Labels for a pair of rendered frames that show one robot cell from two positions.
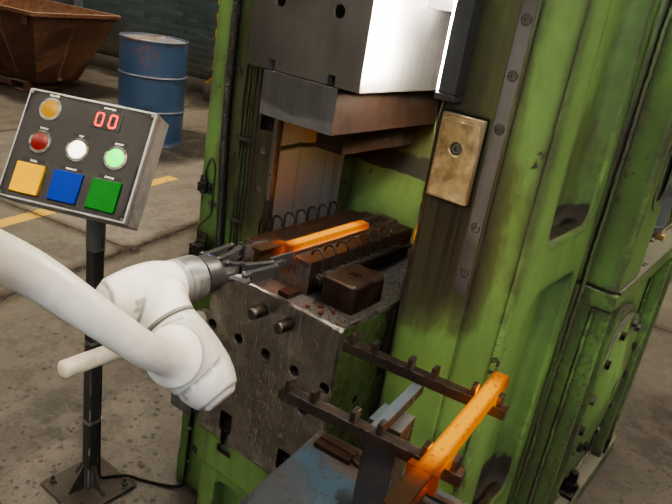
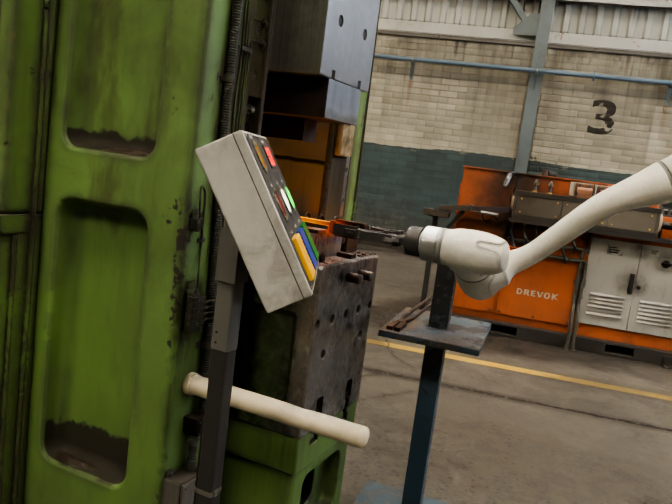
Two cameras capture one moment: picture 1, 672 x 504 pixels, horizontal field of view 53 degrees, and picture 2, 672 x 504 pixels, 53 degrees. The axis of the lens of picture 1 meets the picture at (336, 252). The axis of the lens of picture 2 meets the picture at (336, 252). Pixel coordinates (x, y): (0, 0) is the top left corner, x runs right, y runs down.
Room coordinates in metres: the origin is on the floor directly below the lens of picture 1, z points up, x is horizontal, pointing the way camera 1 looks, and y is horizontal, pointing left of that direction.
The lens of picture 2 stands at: (1.67, 1.86, 1.18)
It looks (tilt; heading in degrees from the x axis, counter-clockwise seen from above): 8 degrees down; 260
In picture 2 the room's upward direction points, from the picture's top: 7 degrees clockwise
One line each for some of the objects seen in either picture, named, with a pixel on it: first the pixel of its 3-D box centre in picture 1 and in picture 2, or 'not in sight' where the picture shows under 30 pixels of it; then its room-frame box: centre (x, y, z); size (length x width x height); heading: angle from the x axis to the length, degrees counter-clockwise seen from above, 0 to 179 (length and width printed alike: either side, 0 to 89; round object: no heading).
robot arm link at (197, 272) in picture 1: (186, 279); (433, 244); (1.15, 0.27, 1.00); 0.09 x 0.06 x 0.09; 56
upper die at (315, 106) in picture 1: (356, 98); (273, 96); (1.57, 0.01, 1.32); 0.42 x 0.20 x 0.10; 146
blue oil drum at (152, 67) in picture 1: (151, 90); not in sight; (5.90, 1.82, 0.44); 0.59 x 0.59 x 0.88
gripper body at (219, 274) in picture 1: (215, 271); (405, 239); (1.21, 0.23, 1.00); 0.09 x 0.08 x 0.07; 146
